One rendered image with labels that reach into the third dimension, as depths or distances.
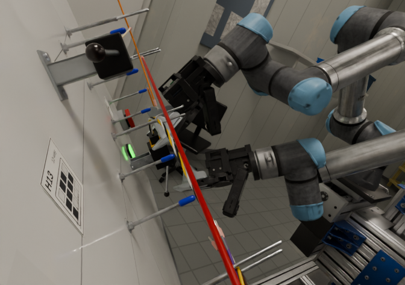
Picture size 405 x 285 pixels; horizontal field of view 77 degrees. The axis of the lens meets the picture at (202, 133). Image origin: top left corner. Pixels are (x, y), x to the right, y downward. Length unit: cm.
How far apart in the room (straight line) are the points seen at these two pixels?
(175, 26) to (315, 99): 194
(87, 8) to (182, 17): 76
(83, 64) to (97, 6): 213
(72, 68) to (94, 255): 16
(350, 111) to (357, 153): 34
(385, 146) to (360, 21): 35
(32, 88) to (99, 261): 13
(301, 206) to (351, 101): 52
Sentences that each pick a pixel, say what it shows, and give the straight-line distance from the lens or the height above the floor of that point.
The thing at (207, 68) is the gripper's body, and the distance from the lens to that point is 55.
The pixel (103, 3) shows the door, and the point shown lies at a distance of 240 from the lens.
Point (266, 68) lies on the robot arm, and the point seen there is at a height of 140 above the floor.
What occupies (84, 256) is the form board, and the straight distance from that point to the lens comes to 18.
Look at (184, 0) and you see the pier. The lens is 238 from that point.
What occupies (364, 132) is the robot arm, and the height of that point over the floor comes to 134.
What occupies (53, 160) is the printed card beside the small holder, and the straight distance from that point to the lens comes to 19.
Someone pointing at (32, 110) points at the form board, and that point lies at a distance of 20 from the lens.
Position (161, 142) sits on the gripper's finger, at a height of 118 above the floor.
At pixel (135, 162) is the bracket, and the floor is 110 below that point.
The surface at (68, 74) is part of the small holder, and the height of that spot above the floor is 132.
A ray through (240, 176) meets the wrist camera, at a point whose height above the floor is 116.
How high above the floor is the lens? 140
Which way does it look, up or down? 18 degrees down
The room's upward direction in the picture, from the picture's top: 25 degrees clockwise
